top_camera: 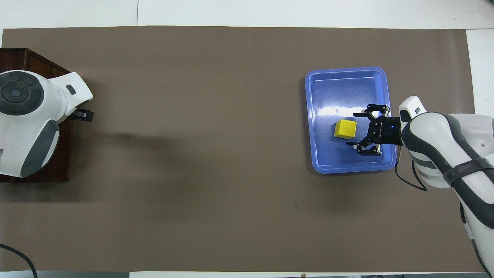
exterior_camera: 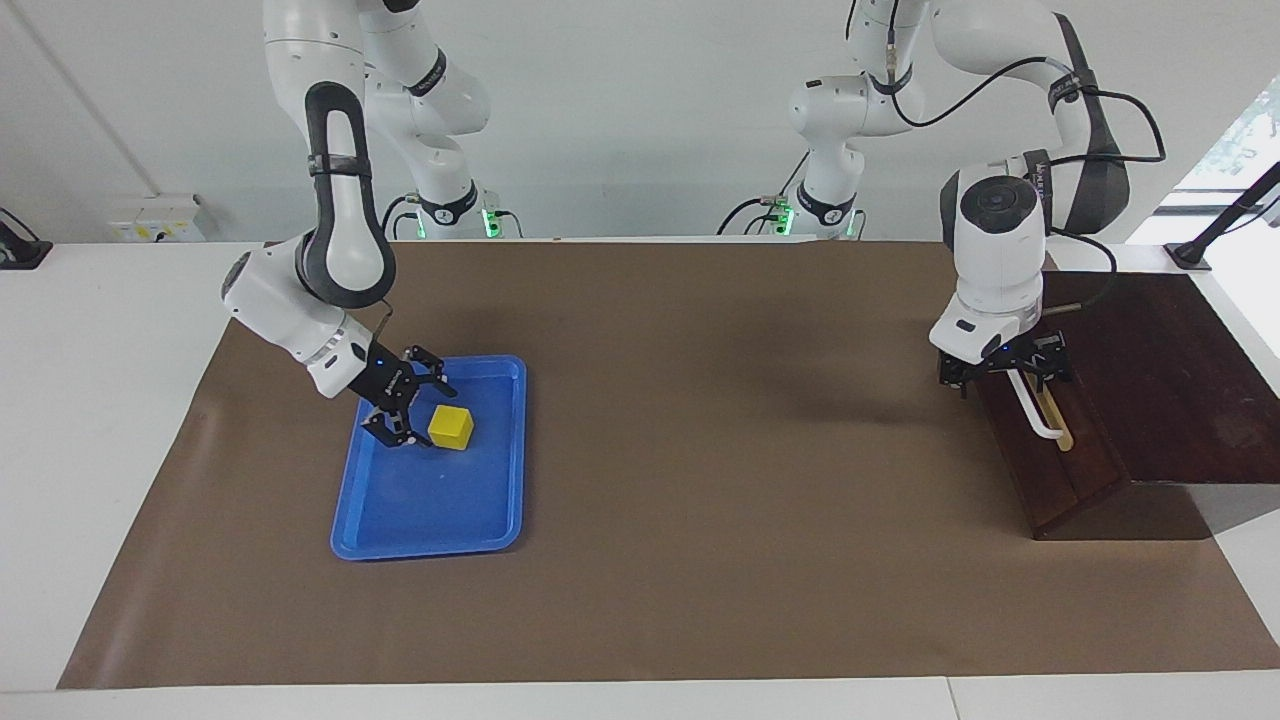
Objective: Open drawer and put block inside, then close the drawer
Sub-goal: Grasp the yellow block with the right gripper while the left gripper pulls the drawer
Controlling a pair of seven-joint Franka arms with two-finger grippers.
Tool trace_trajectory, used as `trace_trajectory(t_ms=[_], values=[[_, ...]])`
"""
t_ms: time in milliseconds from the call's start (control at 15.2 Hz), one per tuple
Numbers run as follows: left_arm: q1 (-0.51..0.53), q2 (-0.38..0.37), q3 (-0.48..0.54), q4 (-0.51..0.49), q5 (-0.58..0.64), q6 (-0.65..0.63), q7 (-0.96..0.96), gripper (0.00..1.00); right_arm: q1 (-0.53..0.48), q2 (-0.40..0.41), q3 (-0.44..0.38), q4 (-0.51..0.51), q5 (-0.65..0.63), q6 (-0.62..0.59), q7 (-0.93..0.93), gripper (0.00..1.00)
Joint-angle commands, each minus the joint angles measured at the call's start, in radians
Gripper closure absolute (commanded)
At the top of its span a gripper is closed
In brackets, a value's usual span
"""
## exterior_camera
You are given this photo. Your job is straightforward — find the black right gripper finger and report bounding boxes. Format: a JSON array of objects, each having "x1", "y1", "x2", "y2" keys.
[
  {"x1": 403, "y1": 345, "x2": 458, "y2": 399},
  {"x1": 362, "y1": 410, "x2": 421, "y2": 448}
]

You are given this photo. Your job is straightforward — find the yellow block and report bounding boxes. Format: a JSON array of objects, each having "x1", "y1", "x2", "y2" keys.
[{"x1": 428, "y1": 404, "x2": 475, "y2": 451}]

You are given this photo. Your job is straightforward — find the wooden drawer with white handle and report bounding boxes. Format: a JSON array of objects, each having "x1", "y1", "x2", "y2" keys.
[{"x1": 1003, "y1": 272, "x2": 1131, "y2": 511}]

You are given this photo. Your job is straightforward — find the blue plastic tray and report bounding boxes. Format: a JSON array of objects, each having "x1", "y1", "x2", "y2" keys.
[{"x1": 330, "y1": 354, "x2": 528, "y2": 561}]

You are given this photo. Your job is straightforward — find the dark wooden cabinet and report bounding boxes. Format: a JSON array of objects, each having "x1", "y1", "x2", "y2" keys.
[{"x1": 972, "y1": 270, "x2": 1280, "y2": 541}]

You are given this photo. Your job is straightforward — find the black pole stand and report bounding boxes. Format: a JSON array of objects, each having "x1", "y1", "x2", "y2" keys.
[{"x1": 1165, "y1": 160, "x2": 1280, "y2": 273}]

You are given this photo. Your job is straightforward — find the bright window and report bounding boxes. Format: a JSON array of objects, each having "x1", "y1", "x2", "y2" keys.
[{"x1": 1175, "y1": 80, "x2": 1280, "y2": 216}]

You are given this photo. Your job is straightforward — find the brown table mat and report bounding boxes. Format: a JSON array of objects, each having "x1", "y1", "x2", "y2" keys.
[{"x1": 57, "y1": 240, "x2": 1280, "y2": 691}]

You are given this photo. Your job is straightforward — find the black desk clamp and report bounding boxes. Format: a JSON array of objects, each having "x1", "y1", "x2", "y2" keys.
[{"x1": 0, "y1": 208, "x2": 53, "y2": 271}]

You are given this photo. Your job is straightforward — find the black right arm base cable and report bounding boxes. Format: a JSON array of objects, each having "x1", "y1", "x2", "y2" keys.
[{"x1": 378, "y1": 193, "x2": 426, "y2": 241}]

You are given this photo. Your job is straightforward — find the black arm base cable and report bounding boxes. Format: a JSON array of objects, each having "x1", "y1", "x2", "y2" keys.
[
  {"x1": 715, "y1": 150, "x2": 803, "y2": 237},
  {"x1": 378, "y1": 193, "x2": 426, "y2": 241}
]

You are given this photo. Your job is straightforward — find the black left arm base cable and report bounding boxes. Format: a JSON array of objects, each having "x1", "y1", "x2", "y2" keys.
[{"x1": 715, "y1": 150, "x2": 803, "y2": 237}]

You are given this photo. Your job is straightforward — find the white wall socket box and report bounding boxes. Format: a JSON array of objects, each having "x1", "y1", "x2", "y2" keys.
[{"x1": 108, "y1": 195, "x2": 206, "y2": 243}]

